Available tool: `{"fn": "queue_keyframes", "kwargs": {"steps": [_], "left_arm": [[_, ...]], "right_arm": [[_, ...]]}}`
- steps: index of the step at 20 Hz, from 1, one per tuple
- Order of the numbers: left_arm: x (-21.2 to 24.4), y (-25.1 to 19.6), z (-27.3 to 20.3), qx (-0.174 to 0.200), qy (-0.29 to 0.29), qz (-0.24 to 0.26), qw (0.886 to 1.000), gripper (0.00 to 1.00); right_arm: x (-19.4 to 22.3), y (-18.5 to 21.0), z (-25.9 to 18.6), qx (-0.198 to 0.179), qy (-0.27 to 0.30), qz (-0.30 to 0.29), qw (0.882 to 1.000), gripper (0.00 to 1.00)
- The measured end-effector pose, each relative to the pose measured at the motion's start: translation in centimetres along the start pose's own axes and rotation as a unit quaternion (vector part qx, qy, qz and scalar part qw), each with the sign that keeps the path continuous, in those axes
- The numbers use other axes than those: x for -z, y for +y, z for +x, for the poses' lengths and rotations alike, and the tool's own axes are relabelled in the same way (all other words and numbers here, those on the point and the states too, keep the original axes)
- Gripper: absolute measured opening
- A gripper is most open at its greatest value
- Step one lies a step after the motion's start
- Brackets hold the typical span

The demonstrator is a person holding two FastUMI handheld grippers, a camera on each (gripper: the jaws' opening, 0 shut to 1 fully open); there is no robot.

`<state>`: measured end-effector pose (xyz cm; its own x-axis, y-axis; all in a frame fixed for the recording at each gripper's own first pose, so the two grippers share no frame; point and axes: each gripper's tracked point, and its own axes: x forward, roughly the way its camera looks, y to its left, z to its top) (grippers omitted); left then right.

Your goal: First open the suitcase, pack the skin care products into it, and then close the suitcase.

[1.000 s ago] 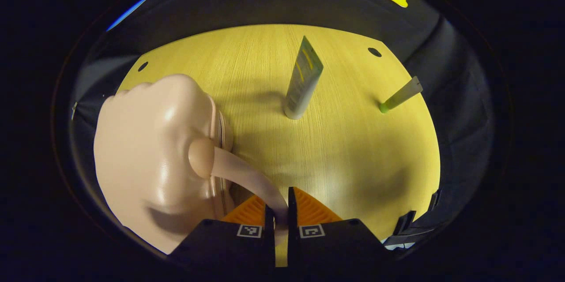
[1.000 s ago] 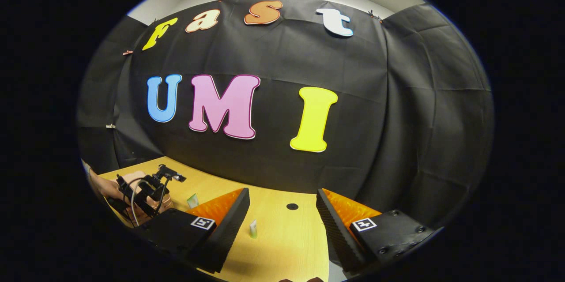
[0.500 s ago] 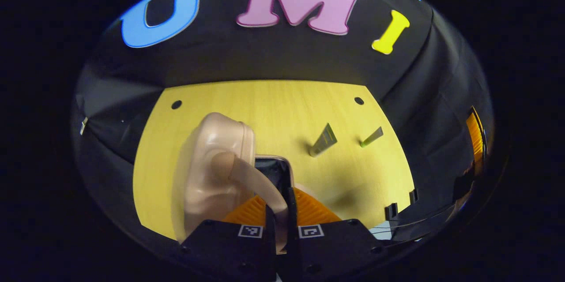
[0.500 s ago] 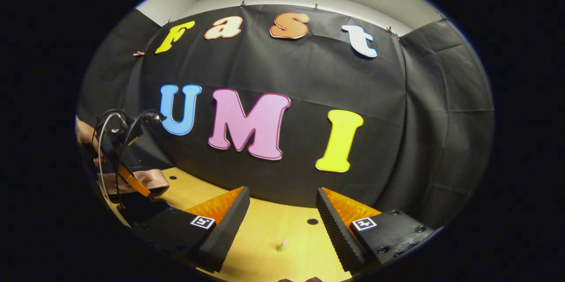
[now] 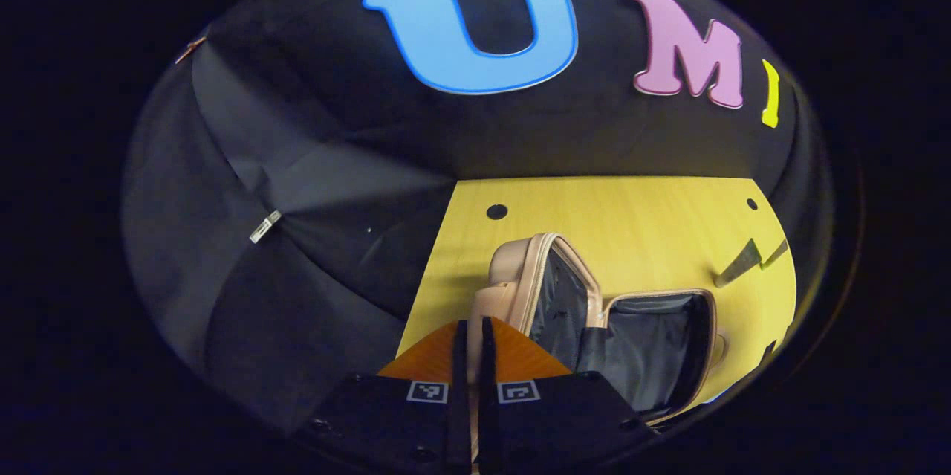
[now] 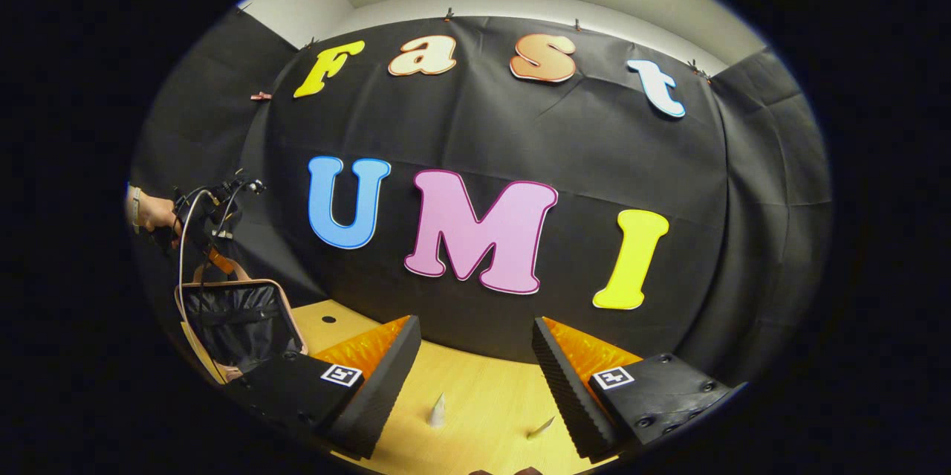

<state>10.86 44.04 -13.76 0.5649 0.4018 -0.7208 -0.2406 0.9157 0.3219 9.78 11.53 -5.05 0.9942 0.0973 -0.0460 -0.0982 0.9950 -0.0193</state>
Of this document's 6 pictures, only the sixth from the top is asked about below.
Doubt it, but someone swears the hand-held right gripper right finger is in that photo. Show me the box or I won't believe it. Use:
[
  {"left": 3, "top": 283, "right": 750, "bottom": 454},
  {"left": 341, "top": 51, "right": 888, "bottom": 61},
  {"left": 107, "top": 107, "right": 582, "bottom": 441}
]
[{"left": 530, "top": 316, "right": 747, "bottom": 461}]

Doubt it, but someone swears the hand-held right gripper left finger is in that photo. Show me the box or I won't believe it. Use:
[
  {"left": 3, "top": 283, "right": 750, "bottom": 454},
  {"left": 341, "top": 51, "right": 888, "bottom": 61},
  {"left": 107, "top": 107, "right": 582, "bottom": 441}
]
[{"left": 227, "top": 315, "right": 422, "bottom": 461}]

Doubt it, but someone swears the pink suitcase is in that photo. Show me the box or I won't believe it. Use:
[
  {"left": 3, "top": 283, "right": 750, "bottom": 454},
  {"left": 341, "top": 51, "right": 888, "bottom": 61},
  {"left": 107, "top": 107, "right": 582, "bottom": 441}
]
[{"left": 175, "top": 278, "right": 309, "bottom": 387}]

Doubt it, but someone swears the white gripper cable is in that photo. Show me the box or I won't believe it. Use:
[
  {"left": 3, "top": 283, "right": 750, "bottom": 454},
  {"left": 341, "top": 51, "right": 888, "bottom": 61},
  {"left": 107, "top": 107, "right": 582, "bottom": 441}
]
[{"left": 177, "top": 187, "right": 227, "bottom": 385}]

